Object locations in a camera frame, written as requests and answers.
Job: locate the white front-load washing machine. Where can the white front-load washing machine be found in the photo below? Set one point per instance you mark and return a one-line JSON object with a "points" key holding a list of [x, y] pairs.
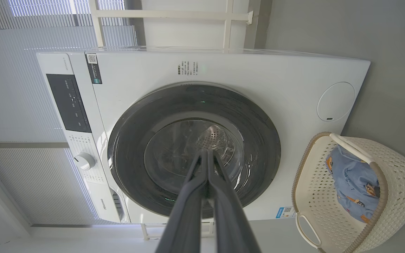
{"points": [[276, 80]]}

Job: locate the dark round washer door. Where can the dark round washer door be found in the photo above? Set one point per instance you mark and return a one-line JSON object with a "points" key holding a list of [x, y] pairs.
{"points": [[132, 147]]}

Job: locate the white metal railing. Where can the white metal railing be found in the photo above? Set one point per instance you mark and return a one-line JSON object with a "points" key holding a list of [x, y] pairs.
{"points": [[174, 14]]}

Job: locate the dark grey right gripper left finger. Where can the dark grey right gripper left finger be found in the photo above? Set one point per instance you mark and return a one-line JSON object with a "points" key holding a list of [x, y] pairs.
{"points": [[185, 218]]}

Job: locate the blue cartoon print garment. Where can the blue cartoon print garment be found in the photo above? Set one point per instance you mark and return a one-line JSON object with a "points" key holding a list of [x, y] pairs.
{"points": [[356, 211], [350, 175]]}

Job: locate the white washing machine control knob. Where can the white washing machine control knob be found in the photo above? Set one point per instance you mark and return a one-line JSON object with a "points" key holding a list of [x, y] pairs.
{"points": [[84, 161]]}

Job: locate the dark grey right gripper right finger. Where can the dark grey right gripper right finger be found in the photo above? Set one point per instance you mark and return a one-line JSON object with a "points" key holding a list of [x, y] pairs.
{"points": [[230, 225]]}

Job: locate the cream perforated laundry basket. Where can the cream perforated laundry basket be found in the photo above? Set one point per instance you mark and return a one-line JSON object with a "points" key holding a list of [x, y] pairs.
{"points": [[318, 207]]}

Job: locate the blue energy label sticker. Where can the blue energy label sticker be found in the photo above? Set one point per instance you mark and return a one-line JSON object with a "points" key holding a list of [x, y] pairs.
{"points": [[285, 212]]}

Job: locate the white window blinds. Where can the white window blinds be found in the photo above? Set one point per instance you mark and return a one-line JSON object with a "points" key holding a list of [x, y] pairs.
{"points": [[12, 88]]}

